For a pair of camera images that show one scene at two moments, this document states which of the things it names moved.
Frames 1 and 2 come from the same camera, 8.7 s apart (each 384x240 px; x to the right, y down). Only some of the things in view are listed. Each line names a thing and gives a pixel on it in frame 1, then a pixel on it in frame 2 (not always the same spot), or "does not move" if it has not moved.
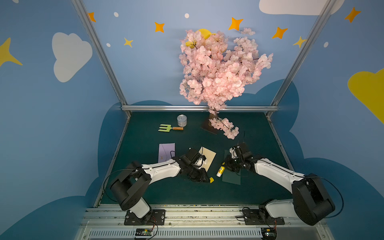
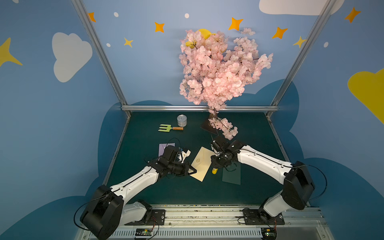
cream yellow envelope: x=209 y=155 does not move
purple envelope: x=166 y=151 does not move
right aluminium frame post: x=315 y=30 does not move
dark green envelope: x=229 y=176 does not move
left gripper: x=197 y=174 → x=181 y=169
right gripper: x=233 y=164 → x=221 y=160
